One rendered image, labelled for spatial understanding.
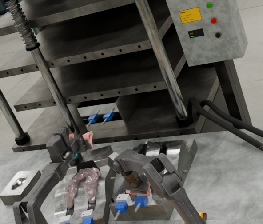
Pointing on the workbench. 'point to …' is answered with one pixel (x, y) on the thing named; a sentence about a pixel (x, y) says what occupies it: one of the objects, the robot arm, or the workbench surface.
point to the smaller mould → (19, 186)
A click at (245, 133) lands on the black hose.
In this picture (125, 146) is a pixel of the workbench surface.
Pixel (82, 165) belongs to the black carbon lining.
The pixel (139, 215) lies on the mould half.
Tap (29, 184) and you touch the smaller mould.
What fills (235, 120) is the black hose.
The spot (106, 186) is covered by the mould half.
